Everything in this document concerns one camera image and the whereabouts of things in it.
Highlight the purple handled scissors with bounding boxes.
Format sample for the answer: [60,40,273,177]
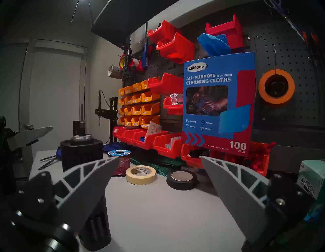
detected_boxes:
[264,0,305,41]

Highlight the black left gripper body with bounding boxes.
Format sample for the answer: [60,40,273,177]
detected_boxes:
[0,116,23,193]

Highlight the orange tape roll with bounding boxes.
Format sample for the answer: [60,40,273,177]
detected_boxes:
[258,69,295,104]

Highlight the green white wipes box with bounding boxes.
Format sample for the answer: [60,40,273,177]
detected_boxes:
[297,160,325,221]

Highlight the black cylinder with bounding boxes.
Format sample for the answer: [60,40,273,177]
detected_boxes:
[73,121,86,137]

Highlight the red white tape roll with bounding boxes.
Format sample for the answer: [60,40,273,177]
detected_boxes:
[132,58,144,72]

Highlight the grey door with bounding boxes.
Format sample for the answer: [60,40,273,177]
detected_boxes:
[19,39,88,153]

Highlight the black tape roll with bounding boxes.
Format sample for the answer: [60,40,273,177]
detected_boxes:
[166,170,198,191]

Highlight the blue microfiber cloth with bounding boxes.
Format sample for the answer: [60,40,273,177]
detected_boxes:
[198,33,231,57]

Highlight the red wire spool blue label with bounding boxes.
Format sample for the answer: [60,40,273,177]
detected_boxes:
[108,149,132,177]

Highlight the beige masking tape roll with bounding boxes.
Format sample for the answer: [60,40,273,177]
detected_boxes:
[126,165,156,185]

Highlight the black electric screwdriver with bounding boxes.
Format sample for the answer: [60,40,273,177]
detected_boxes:
[60,134,112,251]

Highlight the white paper packet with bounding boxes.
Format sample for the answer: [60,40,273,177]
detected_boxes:
[145,121,162,141]

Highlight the black tool stand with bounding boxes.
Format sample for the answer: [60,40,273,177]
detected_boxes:
[95,90,118,145]

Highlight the black pegboard wall panel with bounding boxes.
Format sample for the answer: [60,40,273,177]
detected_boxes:
[122,3,325,130]

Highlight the grey duct tape roll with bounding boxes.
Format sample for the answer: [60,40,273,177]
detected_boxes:
[108,65,123,79]

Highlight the orange black handled screwdriver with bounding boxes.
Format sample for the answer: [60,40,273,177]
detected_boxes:
[302,31,311,59]
[311,32,321,66]

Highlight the blue cleaning cloths box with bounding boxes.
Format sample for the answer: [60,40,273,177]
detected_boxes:
[182,52,256,155]

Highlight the black white small tool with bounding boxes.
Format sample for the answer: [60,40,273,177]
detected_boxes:
[189,150,211,158]

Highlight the black grey overhead shelf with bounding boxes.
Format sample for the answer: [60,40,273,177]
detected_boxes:
[91,0,178,49]

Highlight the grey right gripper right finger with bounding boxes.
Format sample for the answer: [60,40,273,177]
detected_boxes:
[201,156,315,252]

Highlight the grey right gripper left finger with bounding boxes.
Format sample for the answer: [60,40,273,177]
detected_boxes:
[9,156,120,233]

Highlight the thin screwdriver bit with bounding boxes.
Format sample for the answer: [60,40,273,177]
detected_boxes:
[80,103,85,136]

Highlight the black caulking gun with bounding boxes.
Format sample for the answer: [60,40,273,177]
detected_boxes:
[123,42,134,82]

